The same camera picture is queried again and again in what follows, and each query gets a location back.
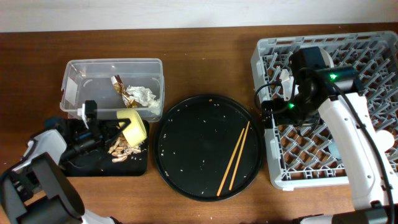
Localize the grey round plate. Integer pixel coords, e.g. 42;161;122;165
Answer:
320;48;335;68

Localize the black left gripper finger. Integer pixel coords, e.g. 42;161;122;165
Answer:
99;119;131;133
102;126;126;149

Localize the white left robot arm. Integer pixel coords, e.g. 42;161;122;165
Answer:
1;118;131;223

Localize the black rectangular tray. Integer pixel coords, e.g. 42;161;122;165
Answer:
55;119;148;177

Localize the yellow bowl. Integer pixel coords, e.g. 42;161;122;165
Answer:
116;109;147;147

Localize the clear plastic bin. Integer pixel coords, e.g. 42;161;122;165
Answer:
60;58;165;122

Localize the white tissue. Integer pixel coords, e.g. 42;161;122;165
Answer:
126;86;160;108

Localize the gold foil snack wrapper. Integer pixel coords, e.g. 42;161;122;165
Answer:
111;75;138;108

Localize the pile of peanut shells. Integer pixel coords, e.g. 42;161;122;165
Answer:
108;136;142;163

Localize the light blue cup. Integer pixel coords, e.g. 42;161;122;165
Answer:
328;141;341;160

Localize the round black tray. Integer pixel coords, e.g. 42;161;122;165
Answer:
152;95;266;202

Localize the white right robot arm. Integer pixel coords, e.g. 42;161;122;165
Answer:
262;66;397;223

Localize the grey dishwasher rack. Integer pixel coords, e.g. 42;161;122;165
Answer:
251;31;397;191

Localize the white paper cup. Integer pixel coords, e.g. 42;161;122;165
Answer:
376;129;395;152

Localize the wooden chopstick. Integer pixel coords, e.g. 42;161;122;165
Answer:
216;128;245;197
229;121;250;191

